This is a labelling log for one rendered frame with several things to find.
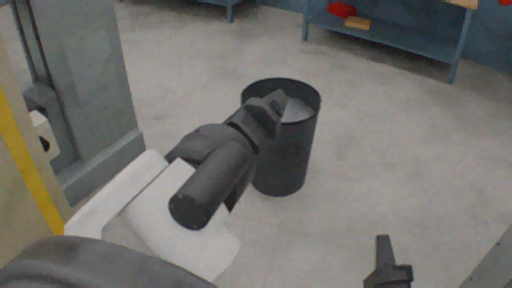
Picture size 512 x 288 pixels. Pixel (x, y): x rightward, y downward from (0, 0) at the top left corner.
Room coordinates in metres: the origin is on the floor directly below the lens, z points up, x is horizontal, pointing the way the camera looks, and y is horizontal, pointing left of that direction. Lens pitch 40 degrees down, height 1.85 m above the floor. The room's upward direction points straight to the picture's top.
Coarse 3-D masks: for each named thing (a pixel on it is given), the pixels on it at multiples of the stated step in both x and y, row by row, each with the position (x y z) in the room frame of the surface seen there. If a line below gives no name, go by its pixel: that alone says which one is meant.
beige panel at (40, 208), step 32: (0, 32) 0.93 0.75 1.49; (0, 64) 0.90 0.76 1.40; (0, 96) 0.86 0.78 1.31; (0, 128) 0.83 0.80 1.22; (32, 128) 0.92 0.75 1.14; (0, 160) 0.79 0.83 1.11; (32, 160) 0.88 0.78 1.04; (0, 192) 0.74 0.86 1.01; (32, 192) 0.83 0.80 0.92; (0, 224) 0.69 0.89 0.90; (32, 224) 0.78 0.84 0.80; (64, 224) 0.87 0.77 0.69; (0, 256) 0.63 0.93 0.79
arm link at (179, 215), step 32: (192, 160) 0.27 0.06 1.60; (224, 160) 0.24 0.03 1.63; (160, 192) 0.21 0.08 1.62; (192, 192) 0.19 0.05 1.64; (224, 192) 0.21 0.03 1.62; (128, 224) 0.20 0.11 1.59; (160, 224) 0.19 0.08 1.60; (192, 224) 0.18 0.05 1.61; (224, 224) 0.22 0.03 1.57; (160, 256) 0.18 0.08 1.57; (192, 256) 0.18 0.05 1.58; (224, 256) 0.18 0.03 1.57
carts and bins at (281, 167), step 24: (264, 96) 2.07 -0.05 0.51; (288, 96) 2.07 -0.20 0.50; (312, 96) 1.97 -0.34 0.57; (288, 120) 1.81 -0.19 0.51; (312, 120) 1.71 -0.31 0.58; (288, 144) 1.65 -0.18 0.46; (312, 144) 1.79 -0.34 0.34; (264, 168) 1.68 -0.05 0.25; (288, 168) 1.66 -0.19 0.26; (264, 192) 1.70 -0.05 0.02; (288, 192) 1.68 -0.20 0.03
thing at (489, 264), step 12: (504, 240) 0.65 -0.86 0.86; (492, 252) 0.67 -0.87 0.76; (504, 252) 0.59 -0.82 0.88; (480, 264) 0.71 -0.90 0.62; (492, 264) 0.61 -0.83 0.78; (504, 264) 0.54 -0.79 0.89; (468, 276) 0.73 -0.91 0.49; (480, 276) 0.62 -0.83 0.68; (492, 276) 0.55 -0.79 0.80; (504, 276) 0.49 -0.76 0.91
